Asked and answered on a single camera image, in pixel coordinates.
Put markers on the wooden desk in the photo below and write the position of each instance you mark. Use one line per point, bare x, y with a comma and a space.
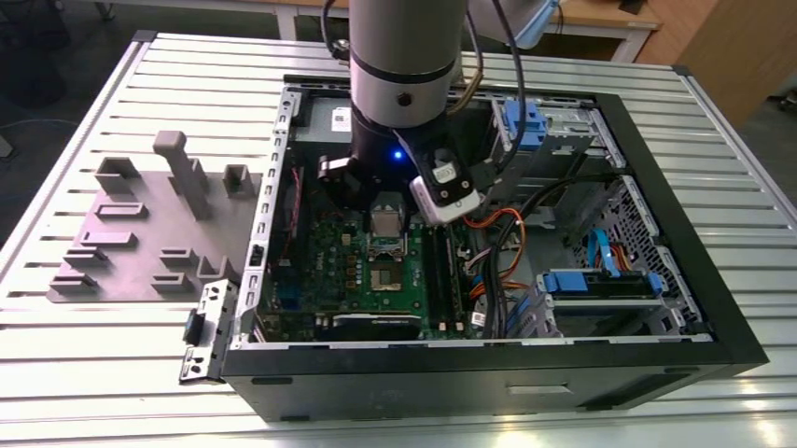
598, 16

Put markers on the black chair base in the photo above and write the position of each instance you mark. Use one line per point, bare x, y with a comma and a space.
785, 99

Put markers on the metal drive cage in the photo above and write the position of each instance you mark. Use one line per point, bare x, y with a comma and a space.
528, 168

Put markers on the grey parts rack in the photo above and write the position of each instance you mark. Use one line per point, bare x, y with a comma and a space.
155, 242

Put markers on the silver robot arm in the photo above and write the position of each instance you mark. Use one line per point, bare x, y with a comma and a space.
404, 56

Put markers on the blue plastic drive latch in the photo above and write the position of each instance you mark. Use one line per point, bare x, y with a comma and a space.
531, 135

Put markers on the brown wooden cabinet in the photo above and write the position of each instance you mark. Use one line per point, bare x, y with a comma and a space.
734, 56

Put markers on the thin metal locking lever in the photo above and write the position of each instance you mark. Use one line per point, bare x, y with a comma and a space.
408, 242

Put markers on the black RAM slot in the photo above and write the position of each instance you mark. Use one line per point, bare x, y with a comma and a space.
452, 280
438, 280

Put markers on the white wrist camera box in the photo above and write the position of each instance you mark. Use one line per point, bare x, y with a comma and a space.
444, 205

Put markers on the metal disk bay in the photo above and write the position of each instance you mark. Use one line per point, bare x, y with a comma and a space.
610, 303

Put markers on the silver CPU chip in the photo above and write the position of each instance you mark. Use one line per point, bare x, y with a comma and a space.
387, 219

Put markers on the green motherboard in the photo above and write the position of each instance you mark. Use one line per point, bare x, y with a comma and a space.
329, 270

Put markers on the hard disk in blue carrier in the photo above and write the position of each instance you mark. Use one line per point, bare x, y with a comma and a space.
566, 284

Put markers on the blue video connector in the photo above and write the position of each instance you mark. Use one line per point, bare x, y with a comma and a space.
191, 329

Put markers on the black graphics card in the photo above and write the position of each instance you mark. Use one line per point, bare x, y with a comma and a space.
373, 326

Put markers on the CPU socket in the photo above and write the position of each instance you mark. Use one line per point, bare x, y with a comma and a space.
386, 277

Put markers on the black PC case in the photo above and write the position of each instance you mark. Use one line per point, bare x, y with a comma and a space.
435, 392

